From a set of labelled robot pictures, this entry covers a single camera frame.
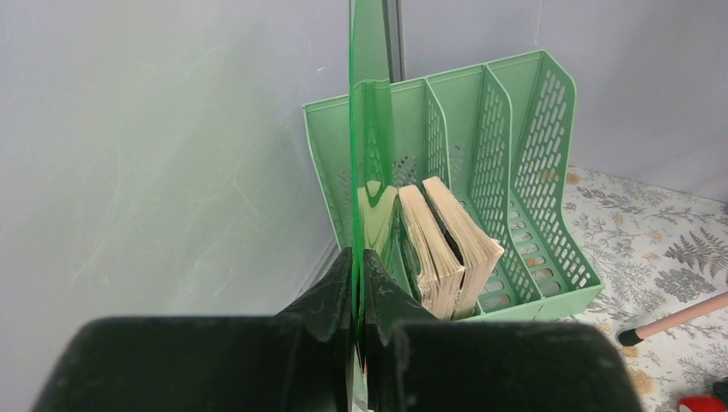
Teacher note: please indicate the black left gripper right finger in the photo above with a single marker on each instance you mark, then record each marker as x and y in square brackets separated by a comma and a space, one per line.
[416, 362]

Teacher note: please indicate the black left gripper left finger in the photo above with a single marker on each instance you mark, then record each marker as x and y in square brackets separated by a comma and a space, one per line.
[299, 359]

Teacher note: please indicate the purple 52-storey treehouse book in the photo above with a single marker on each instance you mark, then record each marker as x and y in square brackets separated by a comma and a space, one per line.
[478, 252]

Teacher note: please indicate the green plastic folder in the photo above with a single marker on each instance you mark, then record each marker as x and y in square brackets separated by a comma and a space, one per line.
[370, 138]

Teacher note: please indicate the pink music stand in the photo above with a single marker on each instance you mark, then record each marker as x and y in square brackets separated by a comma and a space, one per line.
[632, 337]

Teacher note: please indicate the green plastic file organizer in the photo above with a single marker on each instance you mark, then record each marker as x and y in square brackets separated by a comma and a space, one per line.
[499, 134]

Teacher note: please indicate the floral table mat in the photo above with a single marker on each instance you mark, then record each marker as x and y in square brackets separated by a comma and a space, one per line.
[656, 251]

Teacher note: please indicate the red and black stamp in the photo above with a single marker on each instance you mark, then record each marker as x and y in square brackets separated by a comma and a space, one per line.
[714, 402]

